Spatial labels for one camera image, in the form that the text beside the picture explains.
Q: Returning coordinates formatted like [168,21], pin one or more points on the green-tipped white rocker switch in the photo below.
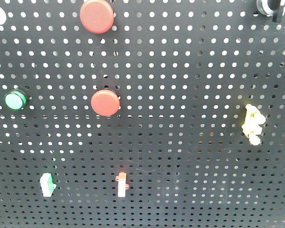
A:
[47,185]

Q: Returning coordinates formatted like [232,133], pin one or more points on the red-tipped white rocker switch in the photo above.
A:
[122,185]

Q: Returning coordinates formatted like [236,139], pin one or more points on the red push button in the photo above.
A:
[97,16]
[105,102]

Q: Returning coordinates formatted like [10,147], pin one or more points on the upper red push button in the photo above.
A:
[97,16]

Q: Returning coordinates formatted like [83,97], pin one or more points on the lower red push button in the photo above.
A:
[105,102]

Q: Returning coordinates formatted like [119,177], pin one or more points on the green push button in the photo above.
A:
[15,99]

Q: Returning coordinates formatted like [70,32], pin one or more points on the black perforated pegboard panel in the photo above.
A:
[183,70]

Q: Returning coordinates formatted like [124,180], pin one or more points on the yellow toggle switch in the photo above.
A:
[251,126]

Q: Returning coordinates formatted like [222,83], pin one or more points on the black rotary selector switch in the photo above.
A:
[272,8]

